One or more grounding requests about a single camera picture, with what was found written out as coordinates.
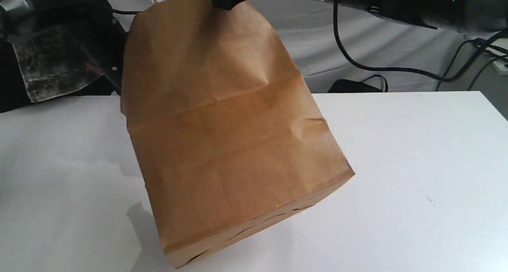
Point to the brown paper bag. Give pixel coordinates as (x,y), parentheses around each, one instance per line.
(228,137)

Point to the black device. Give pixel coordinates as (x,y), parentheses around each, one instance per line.
(350,86)

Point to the camouflage jacket person torso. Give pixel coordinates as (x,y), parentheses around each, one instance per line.
(83,57)

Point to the grey device at right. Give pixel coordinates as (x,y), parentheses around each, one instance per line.
(499,48)

